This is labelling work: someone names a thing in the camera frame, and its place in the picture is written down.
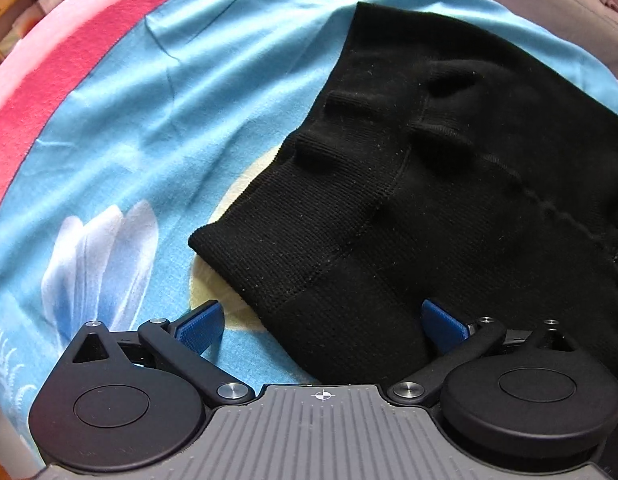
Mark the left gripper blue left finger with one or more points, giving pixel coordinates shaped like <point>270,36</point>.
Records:
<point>177,348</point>

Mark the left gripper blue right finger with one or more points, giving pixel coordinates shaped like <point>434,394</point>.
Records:
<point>458,343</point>

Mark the black knit pants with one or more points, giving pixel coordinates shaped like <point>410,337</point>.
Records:
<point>441,163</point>

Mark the blue floral bed sheet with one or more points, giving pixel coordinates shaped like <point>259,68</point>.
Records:
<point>126,124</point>

